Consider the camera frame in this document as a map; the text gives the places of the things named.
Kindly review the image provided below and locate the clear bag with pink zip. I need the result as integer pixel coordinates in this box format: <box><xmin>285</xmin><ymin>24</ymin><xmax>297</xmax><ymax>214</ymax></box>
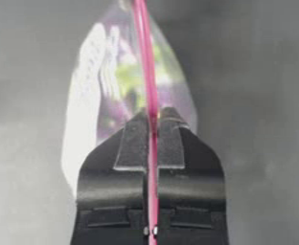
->
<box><xmin>61</xmin><ymin>0</ymin><xmax>199</xmax><ymax>245</ymax></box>

